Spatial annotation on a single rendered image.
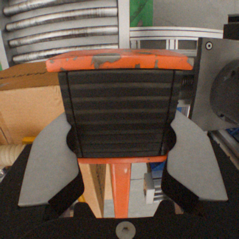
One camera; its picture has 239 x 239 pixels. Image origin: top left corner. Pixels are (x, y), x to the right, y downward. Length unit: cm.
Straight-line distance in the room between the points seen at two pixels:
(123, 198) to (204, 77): 27
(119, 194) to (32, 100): 23
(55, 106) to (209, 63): 31
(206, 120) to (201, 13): 124
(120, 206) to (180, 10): 141
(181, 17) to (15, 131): 138
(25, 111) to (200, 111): 38
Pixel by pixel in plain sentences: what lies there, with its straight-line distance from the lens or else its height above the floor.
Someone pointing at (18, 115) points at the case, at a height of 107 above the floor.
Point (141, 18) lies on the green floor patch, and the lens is 133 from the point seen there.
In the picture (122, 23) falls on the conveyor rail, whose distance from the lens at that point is 71.
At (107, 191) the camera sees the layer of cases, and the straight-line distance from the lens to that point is 151.
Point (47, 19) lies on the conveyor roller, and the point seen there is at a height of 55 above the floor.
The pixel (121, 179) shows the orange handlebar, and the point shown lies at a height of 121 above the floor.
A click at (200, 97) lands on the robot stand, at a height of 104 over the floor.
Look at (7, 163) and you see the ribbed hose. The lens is 30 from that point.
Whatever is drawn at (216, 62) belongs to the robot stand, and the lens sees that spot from 33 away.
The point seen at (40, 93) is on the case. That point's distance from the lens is 29.
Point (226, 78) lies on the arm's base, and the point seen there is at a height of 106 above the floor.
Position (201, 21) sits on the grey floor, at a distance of 152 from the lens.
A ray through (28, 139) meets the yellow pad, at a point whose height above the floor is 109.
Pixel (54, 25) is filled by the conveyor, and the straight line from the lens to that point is 88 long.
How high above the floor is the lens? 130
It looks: 58 degrees down
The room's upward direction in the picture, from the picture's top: 178 degrees clockwise
